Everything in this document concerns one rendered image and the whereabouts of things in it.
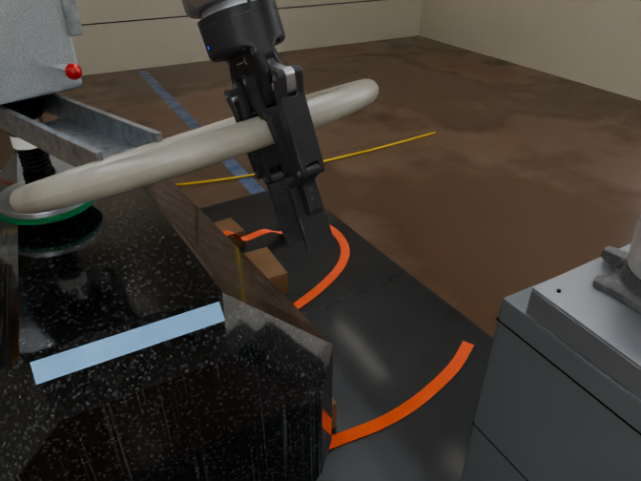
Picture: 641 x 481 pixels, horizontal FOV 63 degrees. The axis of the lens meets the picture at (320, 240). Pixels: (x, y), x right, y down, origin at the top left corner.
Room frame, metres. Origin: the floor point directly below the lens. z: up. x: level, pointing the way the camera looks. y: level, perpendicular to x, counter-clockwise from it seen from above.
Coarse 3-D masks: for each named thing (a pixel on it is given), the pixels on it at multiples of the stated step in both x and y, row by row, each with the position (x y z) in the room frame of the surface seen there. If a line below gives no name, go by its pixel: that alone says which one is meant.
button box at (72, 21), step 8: (64, 0) 1.12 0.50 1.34; (72, 0) 1.13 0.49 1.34; (64, 8) 1.12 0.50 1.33; (72, 8) 1.13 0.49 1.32; (64, 16) 1.13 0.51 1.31; (72, 16) 1.13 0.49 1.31; (72, 24) 1.13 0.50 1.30; (80, 24) 1.14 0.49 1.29; (72, 32) 1.12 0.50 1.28; (80, 32) 1.13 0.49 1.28
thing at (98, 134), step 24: (48, 96) 1.12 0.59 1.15; (0, 120) 1.03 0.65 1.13; (24, 120) 0.94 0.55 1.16; (72, 120) 1.06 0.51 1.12; (96, 120) 0.99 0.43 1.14; (120, 120) 0.93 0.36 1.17; (48, 144) 0.89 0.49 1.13; (72, 144) 0.82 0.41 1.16; (96, 144) 0.92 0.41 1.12; (120, 144) 0.92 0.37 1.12; (144, 144) 0.88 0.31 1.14
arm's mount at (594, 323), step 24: (600, 264) 0.89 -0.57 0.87; (552, 288) 0.82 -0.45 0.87; (576, 288) 0.82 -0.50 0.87; (528, 312) 0.82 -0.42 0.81; (552, 312) 0.78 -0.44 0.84; (576, 312) 0.75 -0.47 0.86; (600, 312) 0.75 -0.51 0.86; (624, 312) 0.75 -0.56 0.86; (576, 336) 0.73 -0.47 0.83; (600, 336) 0.69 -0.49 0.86; (624, 336) 0.69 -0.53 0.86; (600, 360) 0.68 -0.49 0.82; (624, 360) 0.65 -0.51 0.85; (624, 384) 0.63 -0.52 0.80
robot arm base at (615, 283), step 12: (612, 252) 0.89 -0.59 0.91; (624, 252) 0.88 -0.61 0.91; (612, 264) 0.88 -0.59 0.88; (624, 264) 0.83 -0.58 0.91; (600, 276) 0.84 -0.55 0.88; (612, 276) 0.83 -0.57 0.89; (624, 276) 0.81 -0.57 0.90; (600, 288) 0.81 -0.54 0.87; (612, 288) 0.80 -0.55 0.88; (624, 288) 0.79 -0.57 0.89; (636, 288) 0.77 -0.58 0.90; (624, 300) 0.78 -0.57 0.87; (636, 300) 0.76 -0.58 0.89
